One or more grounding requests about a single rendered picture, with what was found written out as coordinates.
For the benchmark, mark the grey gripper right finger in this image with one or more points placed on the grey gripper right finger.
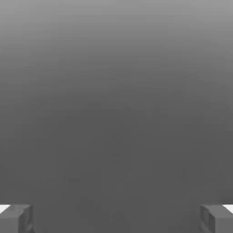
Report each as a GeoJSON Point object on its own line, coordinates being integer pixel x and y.
{"type": "Point", "coordinates": [220, 220]}

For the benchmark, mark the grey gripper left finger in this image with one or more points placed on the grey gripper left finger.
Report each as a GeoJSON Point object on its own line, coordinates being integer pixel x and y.
{"type": "Point", "coordinates": [12, 220]}

